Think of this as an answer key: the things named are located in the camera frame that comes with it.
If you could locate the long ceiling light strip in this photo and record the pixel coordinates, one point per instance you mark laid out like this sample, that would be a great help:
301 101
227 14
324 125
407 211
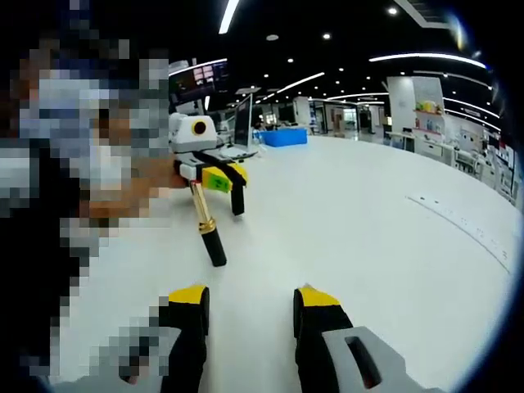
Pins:
430 54
229 14

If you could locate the white display shelf unit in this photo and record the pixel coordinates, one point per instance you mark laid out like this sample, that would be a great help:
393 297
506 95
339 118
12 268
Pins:
403 98

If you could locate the person's left hand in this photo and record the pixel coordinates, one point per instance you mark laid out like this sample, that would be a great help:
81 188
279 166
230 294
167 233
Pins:
176 180

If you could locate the group of ceiling spotlights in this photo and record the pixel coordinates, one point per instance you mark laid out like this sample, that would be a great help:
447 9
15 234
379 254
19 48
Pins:
326 36

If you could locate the blue plastic bin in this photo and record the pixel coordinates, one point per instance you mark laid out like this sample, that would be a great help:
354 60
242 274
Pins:
284 138

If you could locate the silver laptop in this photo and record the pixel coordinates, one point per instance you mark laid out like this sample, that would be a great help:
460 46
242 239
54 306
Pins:
242 120

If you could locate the wall display screen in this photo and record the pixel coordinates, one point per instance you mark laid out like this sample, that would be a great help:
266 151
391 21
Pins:
196 79

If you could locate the black and gold lipstick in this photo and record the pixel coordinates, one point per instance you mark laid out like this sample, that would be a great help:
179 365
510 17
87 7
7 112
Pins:
215 249

